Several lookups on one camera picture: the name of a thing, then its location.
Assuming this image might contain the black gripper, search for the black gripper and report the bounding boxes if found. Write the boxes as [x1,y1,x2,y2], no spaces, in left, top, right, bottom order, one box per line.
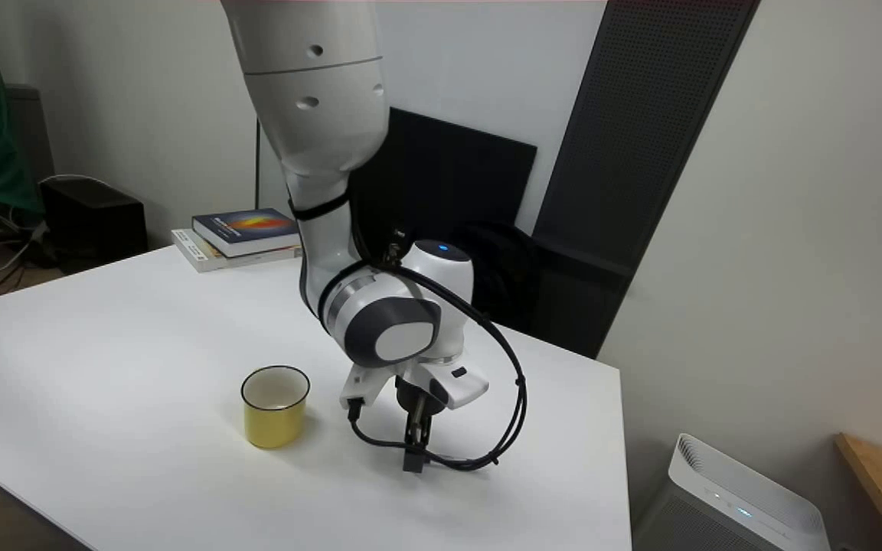
[392,367,451,475]

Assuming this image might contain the yellow enamel mug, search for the yellow enamel mug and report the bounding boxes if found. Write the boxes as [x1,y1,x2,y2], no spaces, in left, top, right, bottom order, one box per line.
[238,363,313,453]

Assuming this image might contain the black flat board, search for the black flat board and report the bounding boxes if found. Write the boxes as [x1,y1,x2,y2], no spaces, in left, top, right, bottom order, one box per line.
[347,105,540,310]

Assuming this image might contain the blue book orange cover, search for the blue book orange cover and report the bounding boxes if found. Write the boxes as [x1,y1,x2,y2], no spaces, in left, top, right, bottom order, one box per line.
[191,206,302,260]

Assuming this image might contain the white thick book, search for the white thick book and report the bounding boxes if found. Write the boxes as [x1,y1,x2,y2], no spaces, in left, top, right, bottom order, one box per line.
[167,227,302,277]

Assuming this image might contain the grey bin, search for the grey bin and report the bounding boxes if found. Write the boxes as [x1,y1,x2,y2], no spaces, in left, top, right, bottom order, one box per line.
[632,431,832,551]

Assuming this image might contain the black box speaker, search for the black box speaker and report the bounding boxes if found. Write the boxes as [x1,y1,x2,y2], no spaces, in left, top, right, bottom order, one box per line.
[38,175,153,277]

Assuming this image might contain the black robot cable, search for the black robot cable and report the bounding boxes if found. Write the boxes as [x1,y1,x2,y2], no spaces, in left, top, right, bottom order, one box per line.
[298,256,534,475]

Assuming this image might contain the dark vertical wall panel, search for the dark vertical wall panel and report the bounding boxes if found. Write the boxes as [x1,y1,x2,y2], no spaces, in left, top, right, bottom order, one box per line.
[529,0,764,363]

